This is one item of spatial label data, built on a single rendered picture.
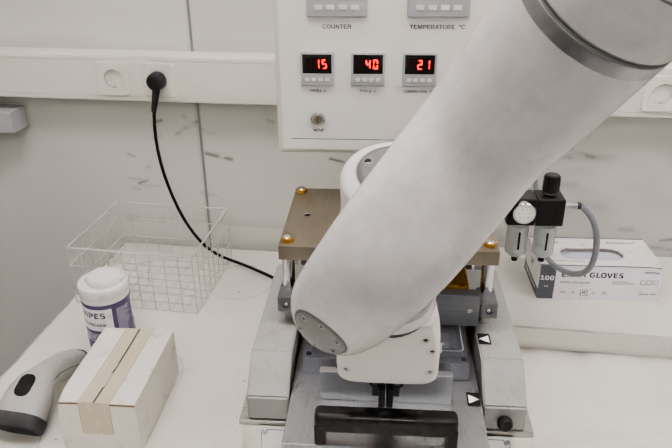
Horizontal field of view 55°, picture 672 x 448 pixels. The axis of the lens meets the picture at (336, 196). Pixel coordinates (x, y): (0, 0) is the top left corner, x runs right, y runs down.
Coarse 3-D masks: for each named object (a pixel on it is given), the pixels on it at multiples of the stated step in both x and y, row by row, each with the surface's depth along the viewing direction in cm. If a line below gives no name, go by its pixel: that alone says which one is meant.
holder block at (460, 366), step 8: (464, 336) 82; (464, 344) 80; (304, 352) 79; (312, 352) 79; (320, 352) 79; (464, 352) 79; (304, 360) 78; (312, 360) 78; (320, 360) 78; (328, 360) 78; (440, 360) 77; (448, 360) 77; (456, 360) 77; (464, 360) 77; (304, 368) 79; (312, 368) 79; (440, 368) 77; (448, 368) 77; (456, 368) 77; (464, 368) 77; (456, 376) 78; (464, 376) 78
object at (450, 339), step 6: (444, 330) 81; (450, 330) 81; (456, 330) 81; (444, 336) 80; (450, 336) 80; (456, 336) 80; (444, 342) 79; (450, 342) 79; (456, 342) 79; (444, 348) 78; (450, 348) 78; (456, 348) 78; (462, 348) 78
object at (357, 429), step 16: (320, 416) 67; (336, 416) 67; (352, 416) 67; (368, 416) 67; (384, 416) 67; (400, 416) 67; (416, 416) 67; (432, 416) 67; (448, 416) 67; (320, 432) 68; (336, 432) 68; (352, 432) 68; (368, 432) 68; (384, 432) 67; (400, 432) 67; (416, 432) 67; (432, 432) 67; (448, 432) 67
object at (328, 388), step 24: (312, 384) 77; (336, 384) 74; (360, 384) 74; (408, 384) 73; (432, 384) 73; (456, 384) 77; (288, 408) 74; (312, 408) 74; (408, 408) 74; (432, 408) 74; (456, 408) 74; (480, 408) 74; (288, 432) 70; (312, 432) 70; (480, 432) 70
